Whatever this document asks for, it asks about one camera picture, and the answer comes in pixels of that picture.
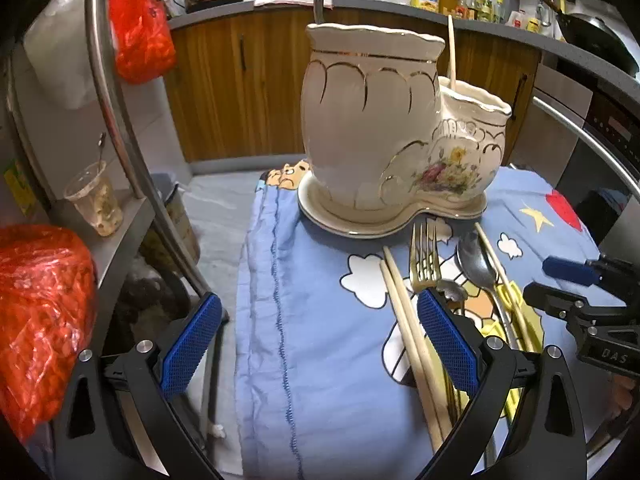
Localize metal shelf rack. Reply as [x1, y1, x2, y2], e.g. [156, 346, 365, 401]
[0, 0, 221, 480]

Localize red plastic bag lower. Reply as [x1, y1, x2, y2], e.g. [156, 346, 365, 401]
[0, 224, 98, 443]

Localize clear plastic cup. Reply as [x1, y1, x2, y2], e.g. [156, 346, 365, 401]
[64, 160, 124, 237]

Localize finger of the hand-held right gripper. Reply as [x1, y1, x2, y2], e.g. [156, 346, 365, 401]
[522, 281, 628, 333]
[542, 254, 640, 287]

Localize long wooden chopstick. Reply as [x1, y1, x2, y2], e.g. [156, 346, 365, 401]
[447, 14, 457, 90]

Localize white plastic bag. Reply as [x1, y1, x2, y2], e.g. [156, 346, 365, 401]
[22, 0, 118, 111]

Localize stainless steel oven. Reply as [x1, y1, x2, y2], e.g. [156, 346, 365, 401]
[515, 85, 640, 261]

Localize row of condiment bottles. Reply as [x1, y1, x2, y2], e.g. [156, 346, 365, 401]
[457, 0, 507, 23]

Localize hanging red plastic bag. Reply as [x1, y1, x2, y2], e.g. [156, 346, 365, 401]
[107, 0, 178, 85]

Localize blue cartoon printed cloth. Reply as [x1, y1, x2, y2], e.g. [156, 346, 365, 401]
[235, 160, 608, 480]

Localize black wok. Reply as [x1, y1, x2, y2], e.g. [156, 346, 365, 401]
[555, 12, 640, 78]

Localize gold fork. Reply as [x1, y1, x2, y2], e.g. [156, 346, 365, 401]
[409, 221, 463, 428]

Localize white floral ceramic utensil holder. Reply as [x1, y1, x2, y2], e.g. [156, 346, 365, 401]
[298, 22, 513, 238]

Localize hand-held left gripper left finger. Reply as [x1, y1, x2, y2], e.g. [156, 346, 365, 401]
[52, 291, 231, 480]

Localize white yellow-label bottle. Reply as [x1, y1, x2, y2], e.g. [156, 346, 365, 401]
[510, 7, 556, 37]

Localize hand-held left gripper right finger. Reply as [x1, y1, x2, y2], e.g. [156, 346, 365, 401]
[415, 286, 589, 480]

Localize yellow training chopsticks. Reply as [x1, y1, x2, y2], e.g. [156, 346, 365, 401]
[474, 222, 546, 421]

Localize wooden kitchen cabinet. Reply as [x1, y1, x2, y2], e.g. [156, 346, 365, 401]
[167, 7, 543, 166]

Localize silver spoon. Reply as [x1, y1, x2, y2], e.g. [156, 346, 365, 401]
[454, 231, 538, 361]

